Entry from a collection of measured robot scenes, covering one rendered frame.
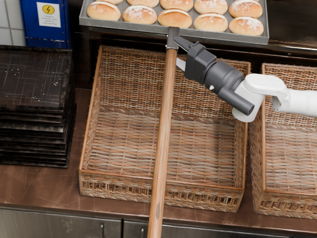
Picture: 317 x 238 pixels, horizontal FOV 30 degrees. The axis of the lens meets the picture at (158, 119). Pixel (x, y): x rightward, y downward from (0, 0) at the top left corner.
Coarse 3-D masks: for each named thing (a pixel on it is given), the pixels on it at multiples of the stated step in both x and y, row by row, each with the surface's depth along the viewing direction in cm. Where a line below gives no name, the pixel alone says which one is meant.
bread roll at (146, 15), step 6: (132, 6) 171; (138, 6) 170; (144, 6) 170; (126, 12) 171; (132, 12) 170; (138, 12) 170; (144, 12) 170; (150, 12) 170; (126, 18) 171; (132, 18) 170; (138, 18) 170; (144, 18) 170; (150, 18) 171; (156, 18) 172; (150, 24) 172
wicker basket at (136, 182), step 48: (96, 96) 212; (192, 96) 223; (96, 144) 218; (144, 144) 220; (192, 144) 221; (240, 144) 209; (96, 192) 204; (144, 192) 207; (192, 192) 197; (240, 192) 195
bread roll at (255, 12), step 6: (240, 0) 175; (246, 0) 175; (252, 0) 175; (234, 6) 175; (240, 6) 175; (246, 6) 174; (252, 6) 175; (258, 6) 175; (234, 12) 176; (240, 12) 175; (246, 12) 175; (252, 12) 175; (258, 12) 176
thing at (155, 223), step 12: (168, 60) 161; (168, 72) 158; (168, 84) 155; (168, 96) 153; (168, 108) 150; (168, 120) 148; (168, 132) 146; (168, 144) 144; (156, 156) 142; (156, 168) 139; (156, 180) 137; (156, 192) 135; (156, 204) 133; (156, 216) 131; (156, 228) 129
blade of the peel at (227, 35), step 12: (84, 0) 175; (228, 0) 183; (264, 0) 183; (84, 12) 175; (120, 12) 176; (156, 12) 177; (192, 12) 178; (228, 12) 179; (264, 12) 180; (84, 24) 172; (96, 24) 171; (108, 24) 171; (120, 24) 170; (132, 24) 170; (144, 24) 170; (156, 24) 174; (192, 24) 175; (228, 24) 176; (264, 24) 177; (192, 36) 172; (204, 36) 171; (216, 36) 171; (228, 36) 171; (240, 36) 170; (252, 36) 170; (264, 36) 174
